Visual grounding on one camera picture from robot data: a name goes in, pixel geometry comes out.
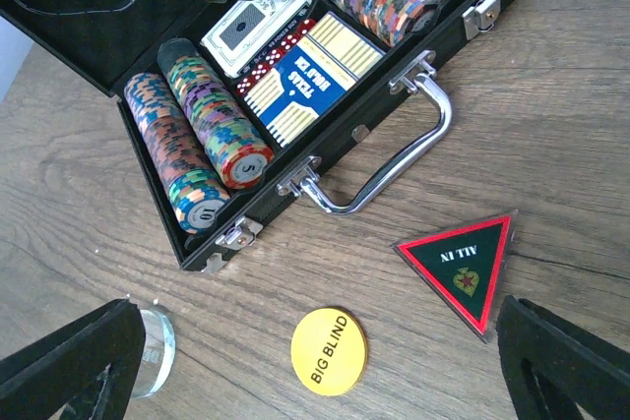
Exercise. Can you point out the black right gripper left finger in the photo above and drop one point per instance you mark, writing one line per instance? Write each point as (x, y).
(85, 370)

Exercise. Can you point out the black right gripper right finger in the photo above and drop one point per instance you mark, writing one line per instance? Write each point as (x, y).
(554, 369)

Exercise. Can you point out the clear round button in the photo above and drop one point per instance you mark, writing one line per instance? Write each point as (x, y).
(158, 355)

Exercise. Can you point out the black poker set case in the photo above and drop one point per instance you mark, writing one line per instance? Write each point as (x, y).
(107, 41)

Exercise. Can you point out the red black triangular button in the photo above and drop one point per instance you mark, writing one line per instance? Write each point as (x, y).
(463, 265)

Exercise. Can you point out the blue orange chip row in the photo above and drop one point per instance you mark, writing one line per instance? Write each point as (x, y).
(192, 186)

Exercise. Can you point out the orange big blind button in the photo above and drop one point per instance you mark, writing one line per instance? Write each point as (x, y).
(328, 351)

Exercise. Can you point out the white playing card deck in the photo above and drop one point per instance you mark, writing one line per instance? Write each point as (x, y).
(246, 28)

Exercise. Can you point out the red dice row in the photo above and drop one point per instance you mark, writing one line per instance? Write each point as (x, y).
(270, 56)

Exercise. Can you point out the blue yellow card box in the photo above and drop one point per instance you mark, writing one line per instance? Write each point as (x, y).
(318, 70)

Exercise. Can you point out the mixed colour chip row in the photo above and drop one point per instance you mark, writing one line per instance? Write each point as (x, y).
(234, 146)

